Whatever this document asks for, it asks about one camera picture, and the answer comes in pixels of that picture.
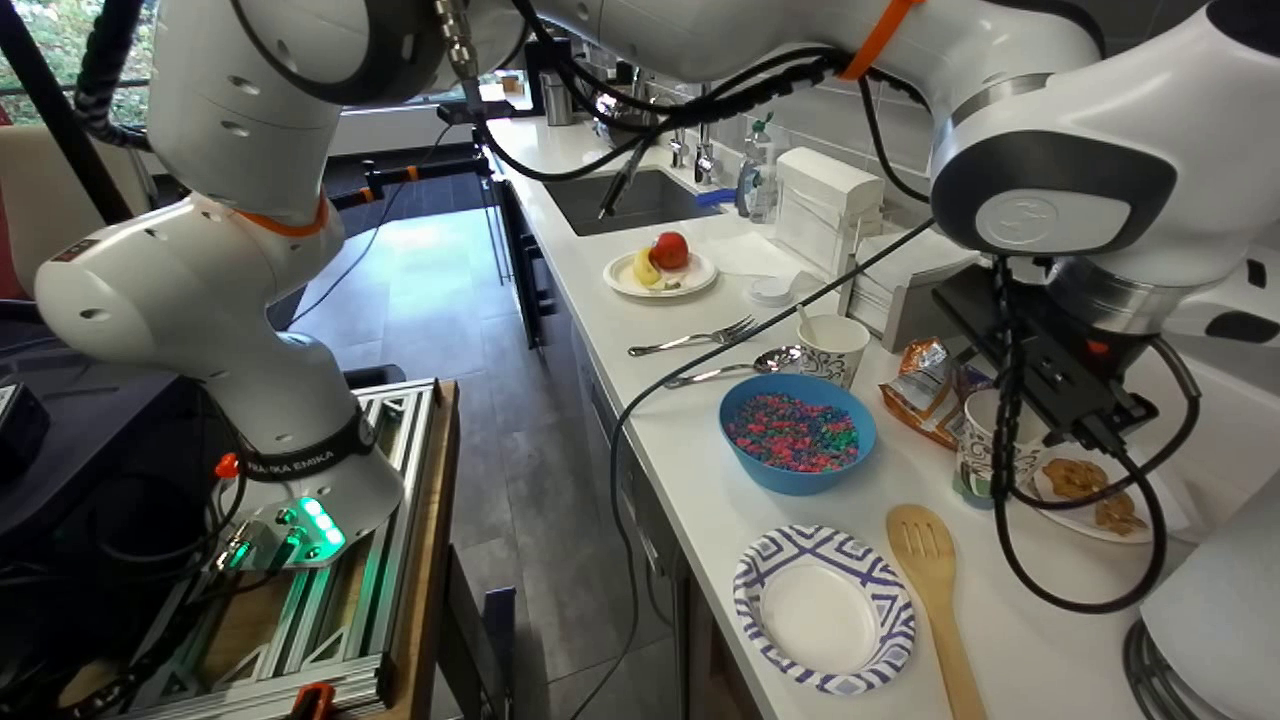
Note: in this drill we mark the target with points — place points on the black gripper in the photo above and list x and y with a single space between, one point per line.
1085 380

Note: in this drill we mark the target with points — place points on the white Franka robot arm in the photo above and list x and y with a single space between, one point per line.
202 292

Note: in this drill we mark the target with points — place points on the blue bowl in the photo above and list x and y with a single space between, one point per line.
803 481

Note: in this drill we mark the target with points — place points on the metal spoon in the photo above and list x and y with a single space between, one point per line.
772 359

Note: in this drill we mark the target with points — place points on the plate with cookies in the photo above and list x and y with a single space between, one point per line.
1073 479

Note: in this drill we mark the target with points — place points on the white plate with pretzels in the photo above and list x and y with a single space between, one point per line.
1055 521

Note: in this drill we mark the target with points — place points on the orange snack packet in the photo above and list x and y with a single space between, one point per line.
920 387

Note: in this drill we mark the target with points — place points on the metal napkin holder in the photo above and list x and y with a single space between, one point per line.
889 300

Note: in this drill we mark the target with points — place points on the wooden slotted spatula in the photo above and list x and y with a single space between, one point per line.
920 547

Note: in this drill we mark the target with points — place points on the colourful small pebbles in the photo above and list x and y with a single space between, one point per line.
795 435

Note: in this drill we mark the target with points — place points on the folded paper towel dispenser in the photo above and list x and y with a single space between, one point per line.
825 187

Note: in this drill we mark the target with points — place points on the white plastic lid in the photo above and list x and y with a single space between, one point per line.
772 284

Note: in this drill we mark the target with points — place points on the blue patterned paper plate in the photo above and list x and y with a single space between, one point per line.
820 612

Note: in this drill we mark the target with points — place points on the clear bottle green cap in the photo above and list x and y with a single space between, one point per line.
758 174

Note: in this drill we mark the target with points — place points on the metal fork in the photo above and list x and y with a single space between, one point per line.
694 337

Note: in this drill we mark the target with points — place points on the white fruit plate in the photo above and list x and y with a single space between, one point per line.
689 283

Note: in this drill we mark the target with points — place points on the red apple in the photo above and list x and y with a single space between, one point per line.
671 248

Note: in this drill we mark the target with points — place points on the metal sink faucet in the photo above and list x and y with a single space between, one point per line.
701 163

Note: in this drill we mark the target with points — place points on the yellow banana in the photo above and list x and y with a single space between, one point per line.
647 273

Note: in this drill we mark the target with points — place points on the kitchen sink basin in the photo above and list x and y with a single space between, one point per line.
654 206

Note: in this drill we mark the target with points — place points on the wooden cart board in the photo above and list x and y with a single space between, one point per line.
426 563

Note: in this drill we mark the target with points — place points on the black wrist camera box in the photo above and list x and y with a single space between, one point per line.
981 312

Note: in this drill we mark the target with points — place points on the black rail orange clamps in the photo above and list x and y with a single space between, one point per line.
412 169

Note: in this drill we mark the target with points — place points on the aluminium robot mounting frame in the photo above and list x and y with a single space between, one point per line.
334 612

